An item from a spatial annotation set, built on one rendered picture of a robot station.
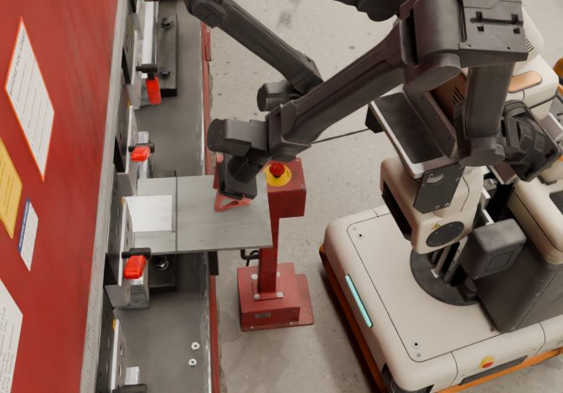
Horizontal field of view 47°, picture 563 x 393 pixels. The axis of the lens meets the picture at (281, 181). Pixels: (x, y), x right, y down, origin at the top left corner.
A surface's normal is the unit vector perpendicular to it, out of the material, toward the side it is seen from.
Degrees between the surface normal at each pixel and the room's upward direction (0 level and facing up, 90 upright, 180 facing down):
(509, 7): 23
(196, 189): 0
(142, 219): 0
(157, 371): 0
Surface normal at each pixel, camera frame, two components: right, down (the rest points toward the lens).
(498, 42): 0.16, -0.27
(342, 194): 0.04, -0.62
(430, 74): 0.02, 0.96
